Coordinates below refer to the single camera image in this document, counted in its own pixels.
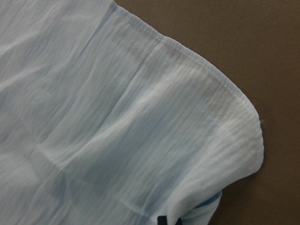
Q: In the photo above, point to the light blue long-sleeve shirt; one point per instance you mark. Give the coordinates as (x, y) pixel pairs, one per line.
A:
(105, 121)

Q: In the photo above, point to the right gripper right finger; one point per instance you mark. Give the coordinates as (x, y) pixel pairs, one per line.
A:
(179, 222)

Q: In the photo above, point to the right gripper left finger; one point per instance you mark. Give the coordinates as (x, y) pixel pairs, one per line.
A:
(161, 220)

